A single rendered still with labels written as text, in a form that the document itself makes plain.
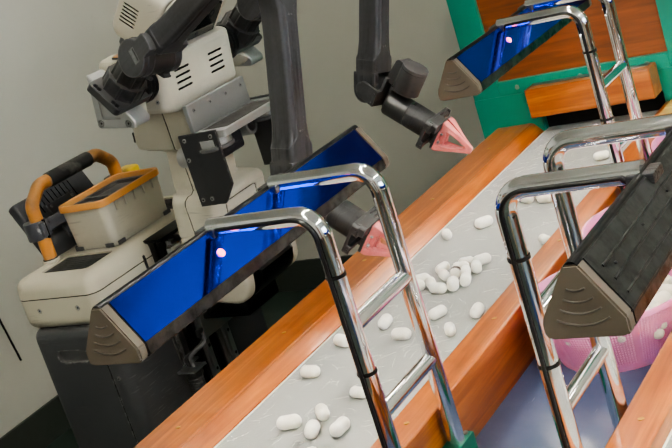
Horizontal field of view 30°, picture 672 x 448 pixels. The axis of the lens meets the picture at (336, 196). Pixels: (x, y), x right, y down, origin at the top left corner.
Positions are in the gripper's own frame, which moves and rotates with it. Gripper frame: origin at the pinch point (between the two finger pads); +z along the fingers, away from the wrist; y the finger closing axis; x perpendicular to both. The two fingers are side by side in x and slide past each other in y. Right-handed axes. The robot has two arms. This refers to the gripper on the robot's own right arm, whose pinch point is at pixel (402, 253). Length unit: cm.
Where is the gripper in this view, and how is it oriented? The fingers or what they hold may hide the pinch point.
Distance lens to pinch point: 220.8
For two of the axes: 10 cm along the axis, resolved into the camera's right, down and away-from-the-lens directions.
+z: 8.2, 5.2, -2.4
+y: 4.7, -3.7, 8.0
